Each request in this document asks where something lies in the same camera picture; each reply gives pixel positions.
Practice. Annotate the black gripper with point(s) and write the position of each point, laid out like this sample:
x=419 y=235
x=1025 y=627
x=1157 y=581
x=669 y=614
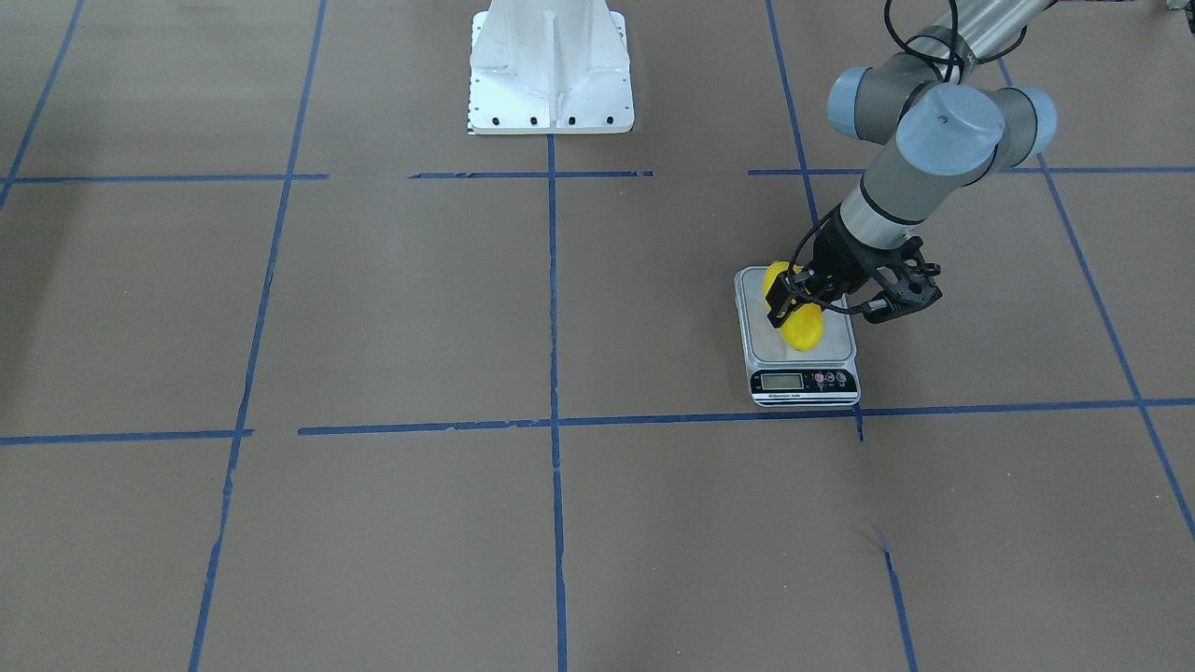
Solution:
x=830 y=260

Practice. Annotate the yellow mango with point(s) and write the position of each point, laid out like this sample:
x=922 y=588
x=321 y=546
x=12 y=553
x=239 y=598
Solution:
x=803 y=327

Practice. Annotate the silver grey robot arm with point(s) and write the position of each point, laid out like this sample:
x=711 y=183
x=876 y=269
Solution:
x=937 y=134

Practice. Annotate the silver digital kitchen scale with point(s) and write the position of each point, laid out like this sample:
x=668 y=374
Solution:
x=781 y=376

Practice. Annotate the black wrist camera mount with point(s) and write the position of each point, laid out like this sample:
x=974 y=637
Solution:
x=907 y=283

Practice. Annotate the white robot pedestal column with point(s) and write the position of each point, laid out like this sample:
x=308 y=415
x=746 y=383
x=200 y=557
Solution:
x=549 y=67

